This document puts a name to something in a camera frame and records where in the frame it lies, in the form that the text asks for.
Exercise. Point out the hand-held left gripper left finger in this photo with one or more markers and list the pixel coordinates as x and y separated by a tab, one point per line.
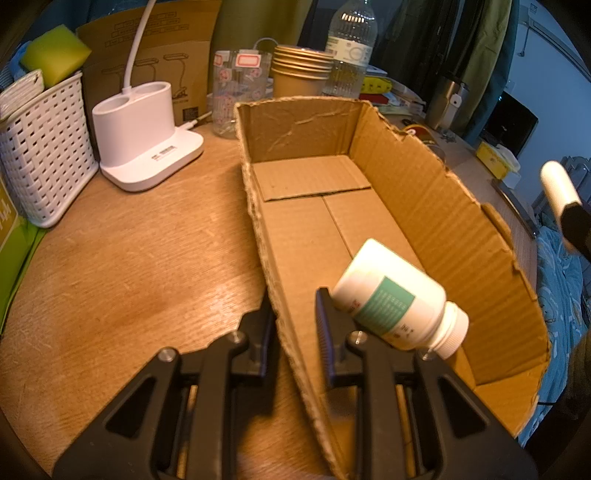
263	342

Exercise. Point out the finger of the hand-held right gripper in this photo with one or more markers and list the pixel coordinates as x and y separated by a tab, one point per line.
577	228

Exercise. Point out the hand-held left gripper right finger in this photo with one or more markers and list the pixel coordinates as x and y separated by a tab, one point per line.
325	342

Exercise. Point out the white cylinder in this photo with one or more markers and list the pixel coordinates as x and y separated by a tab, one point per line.
556	182

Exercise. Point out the white pill bottle green label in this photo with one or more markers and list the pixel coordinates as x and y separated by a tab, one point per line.
392	286

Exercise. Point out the cardboard box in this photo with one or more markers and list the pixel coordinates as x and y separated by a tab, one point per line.
300	221

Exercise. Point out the blue printed blanket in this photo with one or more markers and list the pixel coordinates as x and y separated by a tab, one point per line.
558	295

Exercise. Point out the yellow box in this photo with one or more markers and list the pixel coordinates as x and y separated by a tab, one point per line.
494	159

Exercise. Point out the black monitor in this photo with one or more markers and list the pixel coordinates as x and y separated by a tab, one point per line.
508	122

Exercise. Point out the steel tumbler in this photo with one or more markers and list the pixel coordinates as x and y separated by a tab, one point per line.
443	106

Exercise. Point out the hanging dark clothes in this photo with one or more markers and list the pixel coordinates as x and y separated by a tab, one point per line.
438	37

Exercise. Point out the white desk lamp base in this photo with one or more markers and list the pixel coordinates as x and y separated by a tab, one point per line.
138	138

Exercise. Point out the yellow packet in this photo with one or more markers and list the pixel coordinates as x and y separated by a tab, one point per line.
375	84

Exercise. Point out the glass cup with stickers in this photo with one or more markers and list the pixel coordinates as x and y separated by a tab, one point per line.
235	92

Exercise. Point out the green paper box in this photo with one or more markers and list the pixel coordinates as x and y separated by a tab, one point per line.
14	249

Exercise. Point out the stack of brown paper cups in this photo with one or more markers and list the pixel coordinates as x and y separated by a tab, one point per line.
298	76

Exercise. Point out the white woven plastic basket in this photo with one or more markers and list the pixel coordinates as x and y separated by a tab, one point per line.
41	157

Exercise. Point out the clear plastic water bottle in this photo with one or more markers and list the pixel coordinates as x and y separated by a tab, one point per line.
351	46

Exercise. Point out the brown cardboard lamp package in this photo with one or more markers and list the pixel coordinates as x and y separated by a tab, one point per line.
184	55

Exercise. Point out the white folded cloth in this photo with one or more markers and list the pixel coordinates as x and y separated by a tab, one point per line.
21	94

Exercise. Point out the yellow-green sponge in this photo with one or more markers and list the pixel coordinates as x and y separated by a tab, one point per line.
55	53

